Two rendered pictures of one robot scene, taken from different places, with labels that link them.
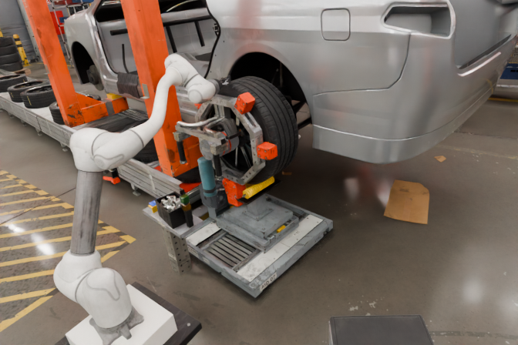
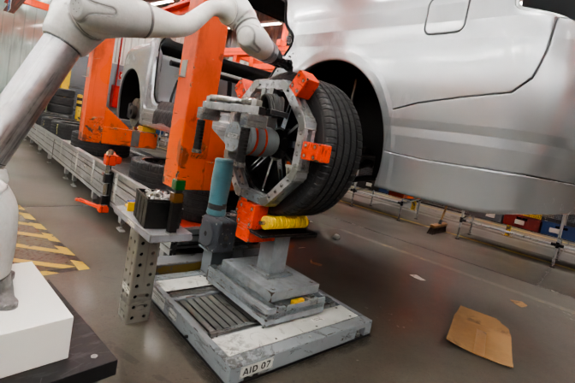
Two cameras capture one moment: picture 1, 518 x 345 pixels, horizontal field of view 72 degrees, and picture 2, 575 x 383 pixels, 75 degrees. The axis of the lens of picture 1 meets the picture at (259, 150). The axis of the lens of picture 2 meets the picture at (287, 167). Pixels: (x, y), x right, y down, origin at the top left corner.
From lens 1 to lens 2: 0.86 m
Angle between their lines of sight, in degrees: 20
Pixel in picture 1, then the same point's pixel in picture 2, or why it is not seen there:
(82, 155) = (58, 8)
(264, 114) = (326, 105)
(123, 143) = not seen: outside the picture
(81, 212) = (13, 89)
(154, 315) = (39, 308)
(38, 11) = not seen: hidden behind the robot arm
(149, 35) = not seen: hidden behind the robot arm
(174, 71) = (231, 0)
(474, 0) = not seen: outside the picture
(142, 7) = not seen: outside the picture
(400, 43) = (541, 29)
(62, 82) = (97, 89)
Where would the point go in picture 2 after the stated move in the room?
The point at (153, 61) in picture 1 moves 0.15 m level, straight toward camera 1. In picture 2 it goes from (206, 33) to (206, 26)
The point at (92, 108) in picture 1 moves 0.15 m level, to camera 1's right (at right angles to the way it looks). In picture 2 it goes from (116, 131) to (132, 134)
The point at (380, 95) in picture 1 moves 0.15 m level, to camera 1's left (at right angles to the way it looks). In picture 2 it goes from (497, 102) to (454, 94)
